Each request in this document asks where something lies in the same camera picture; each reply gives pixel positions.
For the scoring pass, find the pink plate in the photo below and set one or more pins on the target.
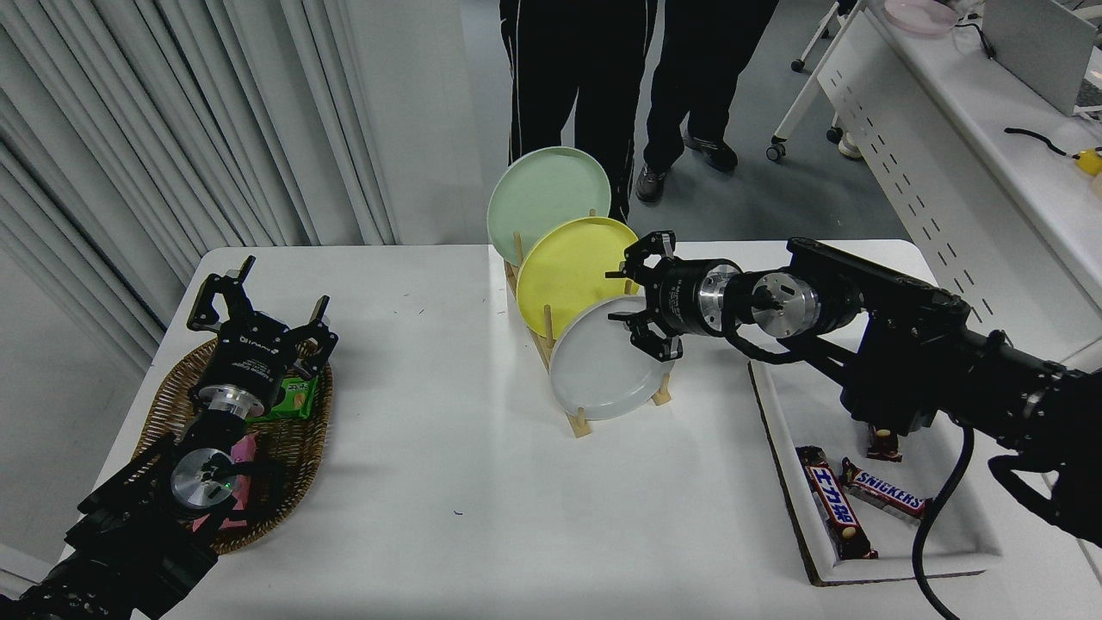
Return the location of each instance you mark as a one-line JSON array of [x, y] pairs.
[[921, 15]]

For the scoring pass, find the brown wicker basket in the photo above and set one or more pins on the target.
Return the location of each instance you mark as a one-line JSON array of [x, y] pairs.
[[293, 456]]

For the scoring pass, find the grey white curtain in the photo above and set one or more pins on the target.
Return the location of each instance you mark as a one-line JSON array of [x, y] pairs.
[[172, 129]]

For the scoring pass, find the green snack packet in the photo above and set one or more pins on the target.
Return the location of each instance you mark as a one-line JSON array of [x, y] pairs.
[[293, 400]]

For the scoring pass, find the pink snack packet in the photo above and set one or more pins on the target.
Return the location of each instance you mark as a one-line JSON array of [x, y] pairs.
[[245, 452]]

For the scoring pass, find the brown Snickers bar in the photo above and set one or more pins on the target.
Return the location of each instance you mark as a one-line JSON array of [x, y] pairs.
[[887, 495]]

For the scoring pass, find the grey laptop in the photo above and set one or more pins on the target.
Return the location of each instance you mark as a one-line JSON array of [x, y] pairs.
[[1033, 47]]

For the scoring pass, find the grey plate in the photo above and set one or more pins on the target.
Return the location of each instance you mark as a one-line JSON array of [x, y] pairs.
[[598, 375]]

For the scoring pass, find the person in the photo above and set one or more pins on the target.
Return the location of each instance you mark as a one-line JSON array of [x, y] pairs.
[[577, 77], [697, 77]]

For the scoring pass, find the white perforated desk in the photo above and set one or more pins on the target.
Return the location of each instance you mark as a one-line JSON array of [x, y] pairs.
[[973, 129]]

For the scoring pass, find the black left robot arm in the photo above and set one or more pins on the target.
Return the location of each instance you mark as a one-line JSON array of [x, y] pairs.
[[129, 534]]

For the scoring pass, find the white rectangular tray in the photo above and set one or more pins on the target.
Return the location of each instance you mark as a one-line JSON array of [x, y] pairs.
[[792, 413]]

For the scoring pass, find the wooden plate rack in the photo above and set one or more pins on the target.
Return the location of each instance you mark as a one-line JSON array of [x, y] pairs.
[[581, 424]]

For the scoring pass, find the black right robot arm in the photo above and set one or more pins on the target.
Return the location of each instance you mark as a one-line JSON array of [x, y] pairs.
[[913, 344]]

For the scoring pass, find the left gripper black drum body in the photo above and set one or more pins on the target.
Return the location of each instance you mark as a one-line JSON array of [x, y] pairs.
[[250, 357]]

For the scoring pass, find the small yellow object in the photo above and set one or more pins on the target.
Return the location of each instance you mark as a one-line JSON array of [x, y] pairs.
[[1090, 162]]

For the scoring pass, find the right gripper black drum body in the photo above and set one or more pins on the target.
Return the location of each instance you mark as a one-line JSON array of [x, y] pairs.
[[676, 297]]

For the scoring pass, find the brown snack bar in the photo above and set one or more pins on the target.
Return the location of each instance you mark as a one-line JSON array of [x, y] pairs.
[[882, 446], [833, 499]]

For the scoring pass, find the pale green plate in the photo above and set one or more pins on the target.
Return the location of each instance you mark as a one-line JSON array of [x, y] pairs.
[[542, 194]]

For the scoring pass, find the yellow plate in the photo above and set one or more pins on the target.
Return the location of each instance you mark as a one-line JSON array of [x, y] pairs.
[[572, 267]]

